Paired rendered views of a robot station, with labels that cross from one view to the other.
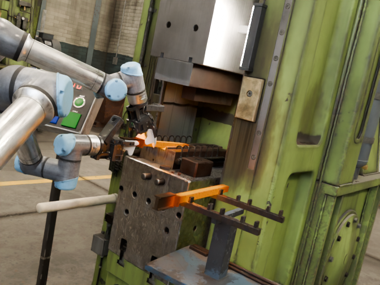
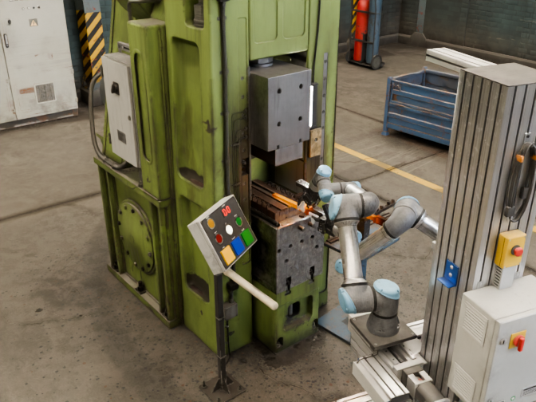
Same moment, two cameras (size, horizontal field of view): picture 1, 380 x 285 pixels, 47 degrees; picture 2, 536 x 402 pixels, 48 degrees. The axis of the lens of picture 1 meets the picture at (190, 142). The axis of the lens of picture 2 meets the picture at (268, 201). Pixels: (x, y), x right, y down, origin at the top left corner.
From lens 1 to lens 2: 363 cm
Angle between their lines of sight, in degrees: 74
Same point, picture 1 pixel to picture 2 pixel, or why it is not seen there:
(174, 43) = (286, 135)
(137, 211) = (294, 254)
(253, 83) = (317, 132)
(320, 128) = not seen: hidden behind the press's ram
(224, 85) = not seen: hidden behind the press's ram
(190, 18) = (295, 114)
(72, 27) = not seen: outside the picture
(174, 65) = (289, 149)
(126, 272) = (293, 293)
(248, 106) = (317, 147)
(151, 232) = (307, 256)
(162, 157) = (293, 210)
